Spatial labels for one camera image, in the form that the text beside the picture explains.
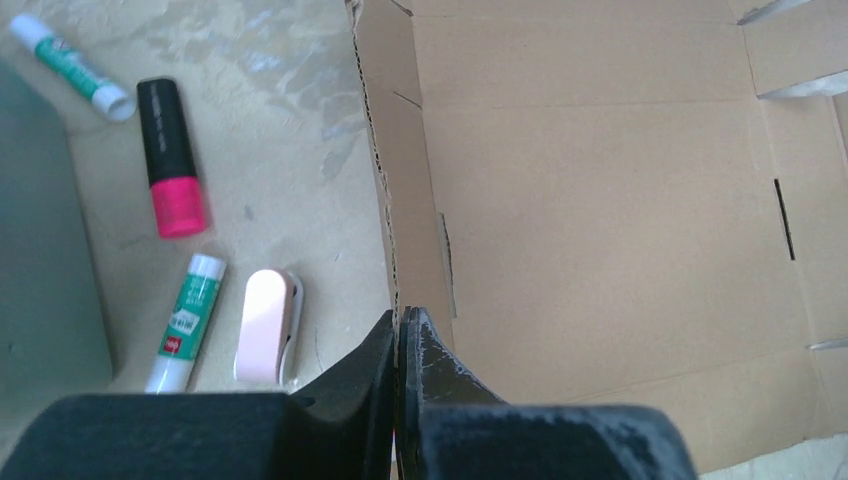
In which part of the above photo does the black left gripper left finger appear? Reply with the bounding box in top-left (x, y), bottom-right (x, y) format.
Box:
top-left (1, 312), bottom-right (395, 479)

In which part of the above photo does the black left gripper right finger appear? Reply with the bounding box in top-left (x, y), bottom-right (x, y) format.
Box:
top-left (397, 307), bottom-right (697, 479)

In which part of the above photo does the brown cardboard box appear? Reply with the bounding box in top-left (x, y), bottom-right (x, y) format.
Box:
top-left (348, 1), bottom-right (847, 479)

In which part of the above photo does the clear plastic storage box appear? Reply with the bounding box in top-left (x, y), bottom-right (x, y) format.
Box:
top-left (0, 62), bottom-right (115, 407)

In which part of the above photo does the pale pink correction tape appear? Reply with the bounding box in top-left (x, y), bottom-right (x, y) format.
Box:
top-left (233, 269), bottom-right (305, 390)

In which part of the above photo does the green white glue stick near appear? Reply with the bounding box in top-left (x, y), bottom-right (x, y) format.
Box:
top-left (144, 253), bottom-right (227, 394)

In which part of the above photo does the green white glue stick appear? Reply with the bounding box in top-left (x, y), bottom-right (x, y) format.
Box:
top-left (9, 13), bottom-right (137, 123)
top-left (144, 253), bottom-right (227, 394)

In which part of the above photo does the green white glue stick far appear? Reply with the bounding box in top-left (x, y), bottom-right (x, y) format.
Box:
top-left (9, 13), bottom-right (137, 123)

